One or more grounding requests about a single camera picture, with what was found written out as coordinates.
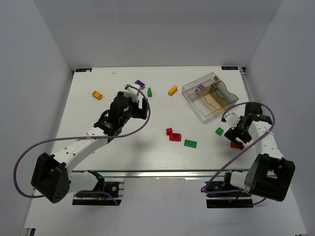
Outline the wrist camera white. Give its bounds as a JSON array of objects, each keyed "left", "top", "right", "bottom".
[
  {"left": 124, "top": 84, "right": 141, "bottom": 103},
  {"left": 221, "top": 112, "right": 241, "bottom": 130}
]

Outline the purple rounded lego brick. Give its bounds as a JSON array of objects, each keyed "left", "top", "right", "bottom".
[{"left": 195, "top": 84, "right": 205, "bottom": 92}]

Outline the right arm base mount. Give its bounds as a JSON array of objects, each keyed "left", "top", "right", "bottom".
[{"left": 201, "top": 172, "right": 253, "bottom": 209}]

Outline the yellow lego brick right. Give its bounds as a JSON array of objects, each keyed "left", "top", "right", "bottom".
[{"left": 168, "top": 85, "right": 178, "bottom": 96}]

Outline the small green lego brick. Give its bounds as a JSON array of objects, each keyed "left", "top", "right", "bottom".
[{"left": 215, "top": 127, "right": 224, "bottom": 136}]

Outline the clear plastic container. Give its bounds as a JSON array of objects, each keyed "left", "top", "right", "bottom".
[{"left": 189, "top": 97, "right": 212, "bottom": 123}]

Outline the yellow lego brick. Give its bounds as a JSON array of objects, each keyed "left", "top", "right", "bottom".
[
  {"left": 168, "top": 85, "right": 178, "bottom": 96},
  {"left": 92, "top": 90, "right": 103, "bottom": 100}
]

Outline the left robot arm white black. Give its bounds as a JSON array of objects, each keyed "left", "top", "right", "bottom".
[{"left": 31, "top": 91, "right": 151, "bottom": 204}]

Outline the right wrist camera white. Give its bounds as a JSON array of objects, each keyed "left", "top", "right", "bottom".
[{"left": 221, "top": 112, "right": 241, "bottom": 130}]

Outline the dark smoky plastic container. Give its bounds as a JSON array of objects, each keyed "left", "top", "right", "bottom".
[{"left": 209, "top": 81, "right": 239, "bottom": 110}]

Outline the yellow lego brick left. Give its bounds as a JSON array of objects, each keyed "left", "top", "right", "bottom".
[{"left": 92, "top": 90, "right": 103, "bottom": 100}]

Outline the red lego brick right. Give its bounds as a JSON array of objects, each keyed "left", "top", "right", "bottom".
[{"left": 230, "top": 142, "right": 239, "bottom": 149}]

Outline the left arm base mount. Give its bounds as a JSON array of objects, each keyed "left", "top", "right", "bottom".
[{"left": 70, "top": 171, "right": 125, "bottom": 206}]

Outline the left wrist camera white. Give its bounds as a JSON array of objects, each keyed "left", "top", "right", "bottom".
[{"left": 124, "top": 84, "right": 141, "bottom": 103}]

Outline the green lego plate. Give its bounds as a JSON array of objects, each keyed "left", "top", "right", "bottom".
[{"left": 184, "top": 139, "right": 197, "bottom": 148}]

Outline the red curved lego brick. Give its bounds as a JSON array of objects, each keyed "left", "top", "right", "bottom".
[{"left": 169, "top": 133, "right": 182, "bottom": 142}]

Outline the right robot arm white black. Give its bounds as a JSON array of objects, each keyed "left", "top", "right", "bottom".
[{"left": 221, "top": 102, "right": 295, "bottom": 202}]

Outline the left logo sticker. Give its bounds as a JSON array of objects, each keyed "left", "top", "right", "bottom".
[{"left": 75, "top": 68, "right": 92, "bottom": 73}]

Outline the small red lego brick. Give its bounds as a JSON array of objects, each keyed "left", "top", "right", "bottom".
[{"left": 166, "top": 128, "right": 173, "bottom": 136}]

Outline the clear grey long container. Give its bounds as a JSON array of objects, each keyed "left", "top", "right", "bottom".
[{"left": 181, "top": 72, "right": 221, "bottom": 105}]

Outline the amber plastic container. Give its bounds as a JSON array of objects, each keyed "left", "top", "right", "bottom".
[{"left": 199, "top": 85, "right": 229, "bottom": 115}]

